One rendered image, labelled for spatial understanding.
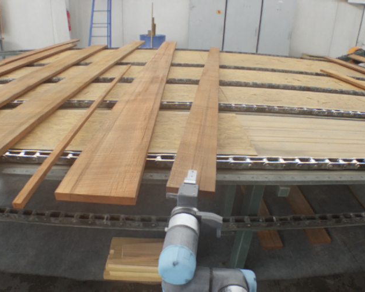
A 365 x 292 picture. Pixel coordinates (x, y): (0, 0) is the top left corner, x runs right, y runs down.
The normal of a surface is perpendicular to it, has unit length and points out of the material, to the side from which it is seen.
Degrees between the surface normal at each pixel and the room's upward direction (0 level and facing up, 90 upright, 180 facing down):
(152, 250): 0
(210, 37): 90
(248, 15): 90
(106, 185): 0
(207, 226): 90
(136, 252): 0
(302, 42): 89
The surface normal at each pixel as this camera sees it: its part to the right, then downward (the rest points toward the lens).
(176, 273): -0.13, 0.45
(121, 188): 0.04, -0.89
